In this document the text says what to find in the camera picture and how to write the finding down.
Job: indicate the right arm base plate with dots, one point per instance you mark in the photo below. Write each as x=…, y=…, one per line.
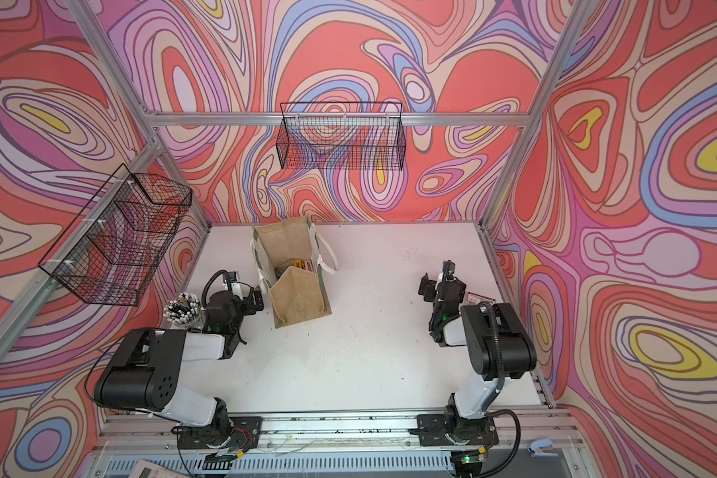
x=444, y=430

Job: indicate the left wire basket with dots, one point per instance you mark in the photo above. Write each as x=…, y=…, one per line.
x=122, y=244

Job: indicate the blade refill package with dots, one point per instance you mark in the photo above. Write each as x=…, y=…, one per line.
x=476, y=299

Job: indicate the small blue stapler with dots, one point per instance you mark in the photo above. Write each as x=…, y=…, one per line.
x=542, y=447

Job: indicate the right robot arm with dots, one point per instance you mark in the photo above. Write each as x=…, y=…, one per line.
x=499, y=349

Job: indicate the wire basket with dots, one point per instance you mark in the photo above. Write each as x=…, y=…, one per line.
x=122, y=244
x=332, y=135

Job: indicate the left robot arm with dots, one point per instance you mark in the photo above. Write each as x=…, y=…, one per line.
x=144, y=373

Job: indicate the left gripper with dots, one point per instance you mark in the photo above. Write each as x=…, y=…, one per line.
x=248, y=303

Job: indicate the back wire basket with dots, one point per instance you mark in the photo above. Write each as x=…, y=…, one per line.
x=332, y=135

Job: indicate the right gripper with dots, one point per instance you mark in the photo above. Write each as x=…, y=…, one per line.
x=428, y=288

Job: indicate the metal cup of pens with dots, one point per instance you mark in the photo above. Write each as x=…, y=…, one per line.
x=184, y=312

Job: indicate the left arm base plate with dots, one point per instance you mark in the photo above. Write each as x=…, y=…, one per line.
x=242, y=432

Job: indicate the aluminium front rail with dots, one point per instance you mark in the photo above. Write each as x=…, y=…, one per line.
x=373, y=443

